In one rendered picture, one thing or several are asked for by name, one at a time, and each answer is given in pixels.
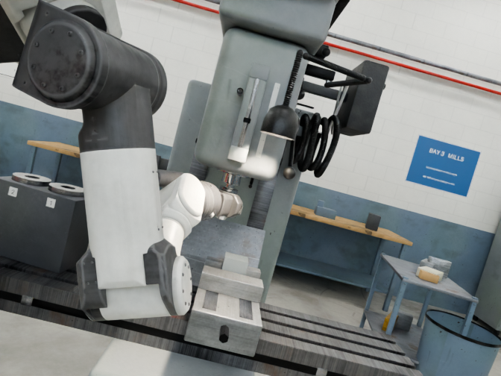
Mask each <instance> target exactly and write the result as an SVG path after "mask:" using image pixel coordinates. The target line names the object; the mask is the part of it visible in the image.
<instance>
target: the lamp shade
mask: <svg viewBox="0 0 501 376"><path fill-rule="evenodd" d="M297 130H298V116H297V114H296V113H295V111H294V110H293V109H292V108H290V106H287V105H284V104H281V105H277V106H274V107H271V108H270V109H269V111H268V112H267V114H266V115H265V117H264V119H263V122H262V127H261V130H260V131H261V132H263V133H265V134H269V135H272V136H275V137H279V138H283V139H287V140H295V137H296V134H297Z"/></svg>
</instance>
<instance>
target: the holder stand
mask: <svg viewBox="0 0 501 376"><path fill-rule="evenodd" d="M88 244H89V235H88V228H87V220H86V207H85V200H84V188H81V187H77V186H73V185H70V184H61V183H51V179H49V178H46V177H43V176H39V175H33V174H28V173H21V172H15V173H13V174H12V176H6V177H0V256H3V257H7V258H10V259H12V260H17V261H19V262H22V263H27V264H29V265H32V266H36V267H39V268H41V269H46V270H49V271H51V272H56V273H58V274H59V273H61V272H64V271H66V270H67V269H70V268H72V267H74V266H76V262H78V261H79V259H80V258H81V257H82V256H83V255H84V254H85V252H86V250H87V247H88Z"/></svg>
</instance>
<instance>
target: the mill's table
mask: <svg viewBox="0 0 501 376"><path fill-rule="evenodd" d="M197 290H198V286H194V285H192V300H191V304H190V308H189V310H188V311H187V312H186V314H185V315H182V316H161V317H151V318H139V319H118V320H107V321H96V322H94V321H92V320H90V319H89V318H88V316H87V315H86V314H85V312H84V311H82V309H81V303H80V296H79V289H78V275H77V268H76V266H74V267H72V268H70V269H67V270H66V271H64V272H61V273H59V274H58V273H56V272H51V271H49V270H46V269H41V268H39V267H36V266H32V265H29V264H27V263H22V262H19V261H17V260H12V259H10V258H7V257H3V256H0V310H3V311H6V312H9V313H15V314H18V315H22V316H27V317H31V318H34V319H39V320H43V321H46V322H52V323H55V324H59V325H64V326H67V327H71V328H76V329H80V330H85V331H89V332H92V333H97V334H101V335H104V336H110V337H113V338H117V339H122V340H125V341H128V342H135V343H138V344H141V345H147V346H150V347H153V348H158V349H162V350H166V351H171V352H174V353H178V354H183V355H186V356H190V357H196V358H199V359H202V360H208V361H211V362H214V363H220V364H224V365H227V366H232V367H236V368H239V369H244V370H248V371H252V372H257V373H260V374H264V375H269V376H423V375H422V374H421V372H420V371H418V370H415V369H416V366H415V365H414V363H413V362H412V361H411V360H410V359H409V358H408V357H405V355H406V354H405V353H404V351H403V350H402V349H401V347H400V346H399V345H395V344H396V342H395V341H394V339H393V338H392V337H391V335H388V334H385V333H380V332H376V331H373V330H368V329H364V328H359V327H356V326H352V325H348V324H345V323H341V322H336V321H333V320H329V319H324V318H321V317H317V316H312V315H309V314H305V313H300V312H297V311H293V310H288V309H285V308H282V307H277V306H274V305H270V304H265V303H262V302H259V309H260V315H261V320H262V331H261V334H260V337H259V341H258V344H257V347H256V352H255V354H254V356H253V357H250V356H247V355H244V354H237V353H234V352H231V351H225V350H222V349H218V348H213V347H209V346H206V345H200V344H197V343H193V342H188V341H185V340H184V336H185V333H186V329H187V325H188V322H189V317H190V314H191V311H192V306H193V304H194V300H195V296H196V293H197Z"/></svg>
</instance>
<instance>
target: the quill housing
mask: <svg viewBox="0 0 501 376"><path fill-rule="evenodd" d="M299 49H301V50H303V53H305V52H306V53H308V51H307V50H306V49H305V48H304V47H303V46H300V45H298V44H294V43H290V42H287V41H284V40H279V39H277V38H273V37H269V36H266V35H263V34H258V33H256V32H252V31H249V30H245V29H243V28H236V27H234V28H230V29H228V30H227V32H226V33H225V35H224V39H223V42H222V44H221V50H220V53H219V56H218V62H217V65H216V68H215V73H214V76H213V80H212V85H211V88H210V92H209V97H208V99H207V105H206V108H205V111H204V117H203V120H202V123H201V128H200V131H199V135H198V138H196V141H195V143H196V146H195V158H196V160H197V161H198V162H199V163H201V164H203V165H205V166H210V167H213V168H217V169H221V170H224V171H228V172H232V173H236V174H239V175H244V176H247V177H250V178H255V179H258V180H261V181H270V180H272V179H273V178H274V177H275V176H276V175H277V172H278V169H279V166H281V163H282V161H281V158H282V155H283V150H284V147H285V144H286V139H283V138H279V137H275V136H272V135H269V134H265V133H263V132H261V131H260V130H261V127H262V122H263V119H264V117H265V115H266V114H267V112H268V111H269V109H270V108H271V107H274V106H277V105H281V104H283V101H284V97H285V94H286V90H287V86H288V84H289V79H290V76H291V72H292V68H293V65H294V60H295V58H296V54H297V51H298V50H299ZM301 59H302V60H301V62H300V66H299V67H300V68H299V71H298V74H297V79H296V81H295V86H294V89H293V93H292V97H291V100H290V104H289V106H290V108H292V109H293V110H294V109H295V107H296V104H297V99H298V96H299V95H300V91H301V89H302V86H303V82H304V74H305V71H306V67H307V63H308V60H304V59H303V57H302V58H301ZM252 63H257V64H259V65H263V66H267V67H270V68H271V69H270V72H269V76H268V80H267V84H266V86H265V92H264V95H263V97H262V103H261V106H260V109H259V114H258V116H257V120H256V125H255V128H254V131H253V136H252V139H251V142H250V147H249V150H248V155H247V158H246V161H245V163H241V162H238V161H235V160H230V159H227V157H228V154H229V150H230V146H231V142H232V140H233V135H234V131H235V128H236V123H237V120H238V117H239V112H240V109H241V106H242V101H243V98H244V94H245V89H246V86H247V83H248V78H249V74H250V71H251V67H252ZM238 88H242V89H243V95H242V96H239V95H238V94H237V89H238Z"/></svg>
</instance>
